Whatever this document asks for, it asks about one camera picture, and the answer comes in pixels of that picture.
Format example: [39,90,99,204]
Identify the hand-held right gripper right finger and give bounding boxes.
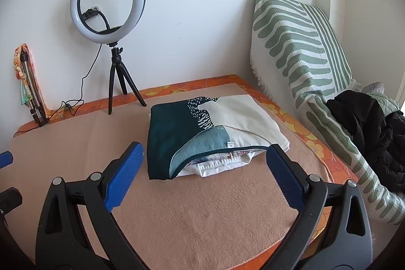
[266,143,373,270]

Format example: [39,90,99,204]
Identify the peach blanket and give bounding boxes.
[0,83,333,261]

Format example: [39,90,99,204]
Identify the colourful scarf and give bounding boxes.
[13,43,35,106]

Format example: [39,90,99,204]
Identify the black power cable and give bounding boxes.
[13,42,103,138]

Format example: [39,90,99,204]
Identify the green striped pillow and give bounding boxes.
[250,0,405,224]

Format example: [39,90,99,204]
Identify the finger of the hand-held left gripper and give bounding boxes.
[0,151,14,169]
[0,187,23,217]

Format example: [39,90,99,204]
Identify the grey quilted cloth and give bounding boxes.
[361,83,402,115]

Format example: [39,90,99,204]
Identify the green and cream printed t-shirt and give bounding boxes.
[148,95,290,181]

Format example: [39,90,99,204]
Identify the black mini tripod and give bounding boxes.
[108,43,148,115]

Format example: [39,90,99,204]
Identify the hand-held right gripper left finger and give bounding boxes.
[35,141,149,270]

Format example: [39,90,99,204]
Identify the folded silver tripod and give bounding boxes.
[19,49,50,128]

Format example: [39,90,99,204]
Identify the white folded garment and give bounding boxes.
[180,150,260,178]

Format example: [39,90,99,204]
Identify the black jacket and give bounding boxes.
[326,90,405,195]

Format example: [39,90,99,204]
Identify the orange floral bed sheet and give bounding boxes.
[13,74,361,270]

